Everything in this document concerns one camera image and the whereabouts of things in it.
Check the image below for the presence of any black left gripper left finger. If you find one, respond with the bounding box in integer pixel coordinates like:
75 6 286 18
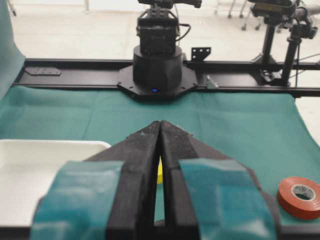
87 121 160 240

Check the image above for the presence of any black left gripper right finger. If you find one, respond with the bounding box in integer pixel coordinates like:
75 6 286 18
159 121 281 240

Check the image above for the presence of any yellow tape roll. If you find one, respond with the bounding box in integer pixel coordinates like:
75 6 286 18
157 160 163 185

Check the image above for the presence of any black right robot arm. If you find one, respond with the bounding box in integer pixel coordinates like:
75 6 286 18
117 0 198 100

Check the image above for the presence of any orange tape roll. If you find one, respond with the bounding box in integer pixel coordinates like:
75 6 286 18
276 176 320 220

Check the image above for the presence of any white plastic tray case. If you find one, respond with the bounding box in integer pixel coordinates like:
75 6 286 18
0 139 110 227

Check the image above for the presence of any green table cloth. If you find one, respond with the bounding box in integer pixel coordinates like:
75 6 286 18
0 86 320 231

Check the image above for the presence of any green backdrop curtain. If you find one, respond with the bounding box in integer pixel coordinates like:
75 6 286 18
0 0 26 100

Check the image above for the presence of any black corner bracket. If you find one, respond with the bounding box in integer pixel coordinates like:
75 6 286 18
191 47 211 62

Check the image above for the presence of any black aluminium rail frame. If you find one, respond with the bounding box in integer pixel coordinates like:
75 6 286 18
12 58 320 100

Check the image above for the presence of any black tripod post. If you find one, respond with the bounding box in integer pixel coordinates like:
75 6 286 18
280 5 320 87

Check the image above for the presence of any black camera stand post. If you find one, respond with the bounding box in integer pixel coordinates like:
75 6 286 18
250 0 300 86

